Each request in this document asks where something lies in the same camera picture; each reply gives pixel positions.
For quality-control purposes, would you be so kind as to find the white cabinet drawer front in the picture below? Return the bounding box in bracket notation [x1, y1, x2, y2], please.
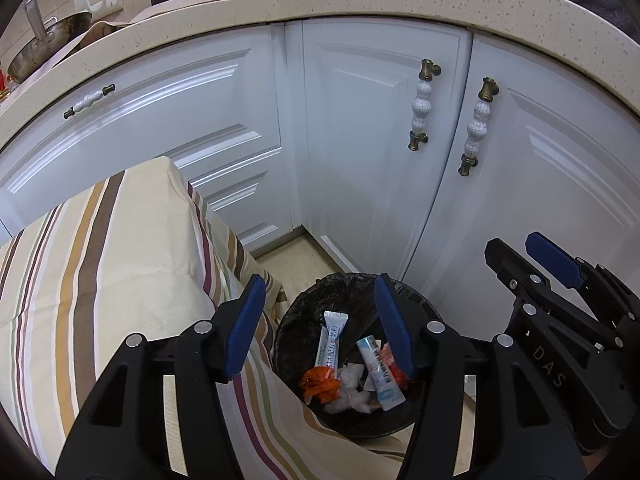
[0, 25, 284, 202]

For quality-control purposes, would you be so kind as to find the white lower cabinet front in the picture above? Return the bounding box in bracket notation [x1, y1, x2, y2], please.
[170, 145, 302, 257]

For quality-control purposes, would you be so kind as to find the white toothpaste tube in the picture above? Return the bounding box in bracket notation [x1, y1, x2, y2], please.
[316, 311, 350, 369]

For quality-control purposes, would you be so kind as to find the black trash bin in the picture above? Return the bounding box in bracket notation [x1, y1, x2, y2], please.
[272, 272, 444, 439]

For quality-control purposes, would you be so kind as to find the metal wok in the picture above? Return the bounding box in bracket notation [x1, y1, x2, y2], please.
[7, 0, 94, 84]

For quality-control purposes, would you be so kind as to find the striped tablecloth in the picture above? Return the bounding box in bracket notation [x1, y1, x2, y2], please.
[0, 156, 408, 480]

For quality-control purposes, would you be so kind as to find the white cabinet door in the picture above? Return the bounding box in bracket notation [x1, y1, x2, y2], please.
[415, 35, 640, 322]
[300, 17, 474, 277]

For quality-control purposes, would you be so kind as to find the pink board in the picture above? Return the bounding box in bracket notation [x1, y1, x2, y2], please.
[130, 0, 236, 24]

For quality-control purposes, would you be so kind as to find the blue-white toothpaste tube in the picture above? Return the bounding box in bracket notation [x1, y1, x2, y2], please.
[356, 336, 406, 413]

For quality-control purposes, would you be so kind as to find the ceramic drawer handle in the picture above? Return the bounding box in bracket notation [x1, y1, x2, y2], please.
[63, 85, 117, 120]

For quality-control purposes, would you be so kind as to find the ceramic door handle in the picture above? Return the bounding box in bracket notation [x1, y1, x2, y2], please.
[407, 59, 442, 151]
[458, 77, 500, 177]

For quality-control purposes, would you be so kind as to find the white plastic wrapper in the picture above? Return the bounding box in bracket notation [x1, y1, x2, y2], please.
[337, 362, 369, 391]

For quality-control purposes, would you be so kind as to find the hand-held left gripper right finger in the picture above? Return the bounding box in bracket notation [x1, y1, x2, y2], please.
[374, 273, 588, 480]

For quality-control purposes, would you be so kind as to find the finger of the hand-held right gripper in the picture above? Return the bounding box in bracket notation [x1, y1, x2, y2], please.
[525, 231, 640, 328]
[485, 238, 623, 353]

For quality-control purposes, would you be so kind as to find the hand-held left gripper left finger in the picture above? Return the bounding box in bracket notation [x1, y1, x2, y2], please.
[55, 274, 267, 480]

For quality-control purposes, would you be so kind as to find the orange wrapper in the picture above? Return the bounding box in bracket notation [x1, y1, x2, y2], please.
[376, 342, 417, 387]
[298, 366, 342, 405]

